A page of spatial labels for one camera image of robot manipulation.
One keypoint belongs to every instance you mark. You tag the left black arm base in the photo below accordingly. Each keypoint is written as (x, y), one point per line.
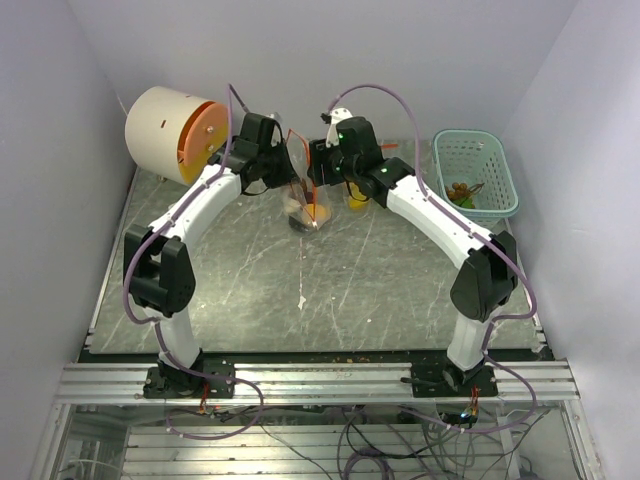
(166, 382)

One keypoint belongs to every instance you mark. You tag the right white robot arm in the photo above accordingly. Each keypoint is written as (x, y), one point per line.
(485, 279)

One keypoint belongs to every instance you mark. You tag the fake dark purple fruit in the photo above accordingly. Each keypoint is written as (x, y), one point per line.
(299, 226)

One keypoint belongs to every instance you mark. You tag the fake orange fruit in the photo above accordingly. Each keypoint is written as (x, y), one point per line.
(315, 215)

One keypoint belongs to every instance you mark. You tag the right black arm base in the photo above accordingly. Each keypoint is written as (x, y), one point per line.
(440, 380)

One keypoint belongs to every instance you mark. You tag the fake orange mango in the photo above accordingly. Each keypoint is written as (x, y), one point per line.
(356, 200)

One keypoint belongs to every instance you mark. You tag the teal plastic basket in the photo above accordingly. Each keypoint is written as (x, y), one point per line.
(475, 156)

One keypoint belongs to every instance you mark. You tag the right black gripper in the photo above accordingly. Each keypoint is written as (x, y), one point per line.
(320, 154)

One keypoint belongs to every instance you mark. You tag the fake longan bunch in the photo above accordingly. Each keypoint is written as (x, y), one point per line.
(462, 195)

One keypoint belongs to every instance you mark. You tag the fake mushroom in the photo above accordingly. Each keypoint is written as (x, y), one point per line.
(291, 205)

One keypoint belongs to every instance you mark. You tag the aluminium frame rail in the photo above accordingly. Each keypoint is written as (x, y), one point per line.
(295, 384)

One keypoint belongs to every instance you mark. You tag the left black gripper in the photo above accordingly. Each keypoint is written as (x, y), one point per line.
(289, 174)

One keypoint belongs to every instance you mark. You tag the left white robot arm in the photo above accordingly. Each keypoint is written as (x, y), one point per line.
(159, 280)

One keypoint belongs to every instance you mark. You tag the white cylinder drawer unit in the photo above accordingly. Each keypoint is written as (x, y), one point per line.
(173, 134)

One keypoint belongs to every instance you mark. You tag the clear zip bag red seal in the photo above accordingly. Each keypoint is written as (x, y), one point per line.
(302, 187)

